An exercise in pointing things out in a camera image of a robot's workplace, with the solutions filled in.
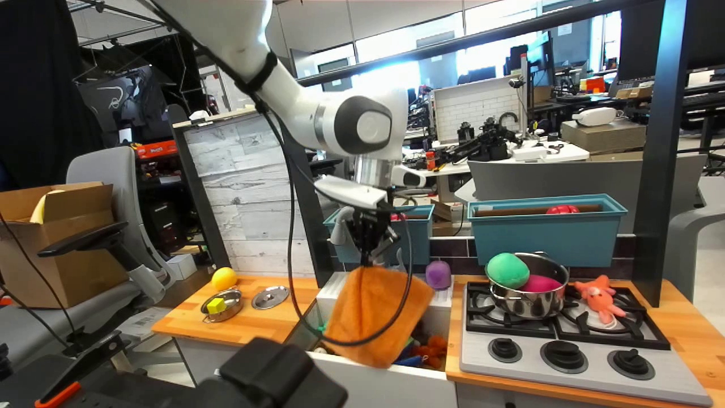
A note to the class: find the orange cloth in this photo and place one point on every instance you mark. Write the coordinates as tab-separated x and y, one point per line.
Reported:
376	317

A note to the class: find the black stove knob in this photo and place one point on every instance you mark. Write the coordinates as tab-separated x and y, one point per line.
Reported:
565	357
631	362
504	350

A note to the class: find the flat cardboard box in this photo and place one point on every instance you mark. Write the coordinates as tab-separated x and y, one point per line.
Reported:
604	139

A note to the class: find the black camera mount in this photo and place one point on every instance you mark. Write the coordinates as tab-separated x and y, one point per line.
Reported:
272	374

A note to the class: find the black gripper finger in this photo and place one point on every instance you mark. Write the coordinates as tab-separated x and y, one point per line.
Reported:
384	248
364	250

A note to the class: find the pink plush ball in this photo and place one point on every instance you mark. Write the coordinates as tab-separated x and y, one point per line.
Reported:
545	283

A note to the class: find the grey office chair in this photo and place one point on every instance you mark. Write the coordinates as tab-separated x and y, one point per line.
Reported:
106	172

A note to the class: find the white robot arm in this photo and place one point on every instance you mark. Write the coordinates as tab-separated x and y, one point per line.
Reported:
228	29

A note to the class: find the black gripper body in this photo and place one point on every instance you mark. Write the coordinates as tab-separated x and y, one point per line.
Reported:
373	217

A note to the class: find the white shelf unit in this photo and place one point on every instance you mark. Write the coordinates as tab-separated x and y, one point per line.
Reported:
214	94

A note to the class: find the black curtain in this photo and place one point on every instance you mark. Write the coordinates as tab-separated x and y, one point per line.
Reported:
38	92

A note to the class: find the white rounded object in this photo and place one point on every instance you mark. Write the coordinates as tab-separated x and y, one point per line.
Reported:
596	115

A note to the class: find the white toy sink basin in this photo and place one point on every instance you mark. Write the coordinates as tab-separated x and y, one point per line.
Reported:
376	385

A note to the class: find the open cardboard box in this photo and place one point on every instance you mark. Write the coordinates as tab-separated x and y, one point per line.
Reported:
75	279

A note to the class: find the yellow ball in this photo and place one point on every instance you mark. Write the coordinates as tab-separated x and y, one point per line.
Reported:
226	279

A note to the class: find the grey wood-panel board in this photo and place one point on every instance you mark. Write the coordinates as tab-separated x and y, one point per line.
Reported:
228	195

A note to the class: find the yellow-green toy block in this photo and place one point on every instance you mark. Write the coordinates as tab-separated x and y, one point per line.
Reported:
216	306

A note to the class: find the red toolbox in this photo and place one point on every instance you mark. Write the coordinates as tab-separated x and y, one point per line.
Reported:
157	150

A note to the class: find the green plush ball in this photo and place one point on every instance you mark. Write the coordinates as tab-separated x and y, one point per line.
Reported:
507	271

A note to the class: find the small orange plush toy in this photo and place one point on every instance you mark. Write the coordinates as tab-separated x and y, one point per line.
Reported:
434	351

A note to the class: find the grey partition panel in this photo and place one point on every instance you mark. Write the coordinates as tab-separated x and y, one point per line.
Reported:
589	178

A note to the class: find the small metal bowl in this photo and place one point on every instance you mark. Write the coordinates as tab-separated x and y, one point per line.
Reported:
270	297
233	309

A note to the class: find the orange plush lobster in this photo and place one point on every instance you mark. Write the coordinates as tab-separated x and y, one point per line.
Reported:
601	294

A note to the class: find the stainless steel pot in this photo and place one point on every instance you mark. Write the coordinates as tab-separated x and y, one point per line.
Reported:
535	305

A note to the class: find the grey toy stove top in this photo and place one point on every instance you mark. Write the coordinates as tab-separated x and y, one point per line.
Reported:
534	373

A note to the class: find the black kitchen frame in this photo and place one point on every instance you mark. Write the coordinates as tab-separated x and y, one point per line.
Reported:
665	150

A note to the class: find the wooden toy kitchen unit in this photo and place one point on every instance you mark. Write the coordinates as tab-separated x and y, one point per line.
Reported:
251	319

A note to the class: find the pink toy in planter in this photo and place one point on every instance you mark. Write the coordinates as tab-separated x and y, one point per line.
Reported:
562	209

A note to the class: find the purple toy ball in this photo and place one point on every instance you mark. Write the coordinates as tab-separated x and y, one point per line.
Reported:
438	274

